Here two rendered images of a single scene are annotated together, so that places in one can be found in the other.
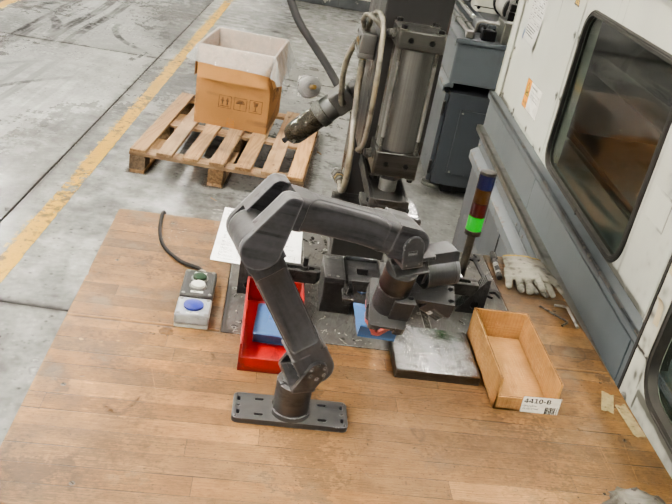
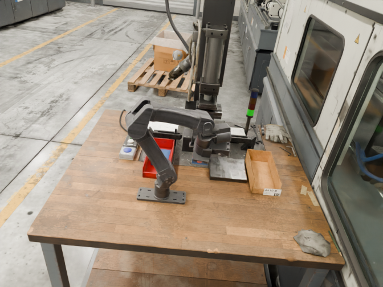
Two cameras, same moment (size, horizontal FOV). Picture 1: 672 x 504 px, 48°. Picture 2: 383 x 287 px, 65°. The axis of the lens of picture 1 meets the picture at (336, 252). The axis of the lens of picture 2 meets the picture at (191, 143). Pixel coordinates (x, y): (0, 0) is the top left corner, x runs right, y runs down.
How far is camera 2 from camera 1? 22 cm
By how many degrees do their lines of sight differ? 8
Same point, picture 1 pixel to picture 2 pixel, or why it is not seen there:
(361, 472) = (188, 222)
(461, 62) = (263, 40)
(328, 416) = (177, 197)
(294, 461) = (160, 217)
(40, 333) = not seen: hidden behind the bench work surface
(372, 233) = (187, 121)
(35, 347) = not seen: hidden behind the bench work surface
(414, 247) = (207, 126)
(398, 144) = (210, 80)
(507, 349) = (261, 167)
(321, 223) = (163, 118)
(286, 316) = (153, 157)
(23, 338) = not seen: hidden behind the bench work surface
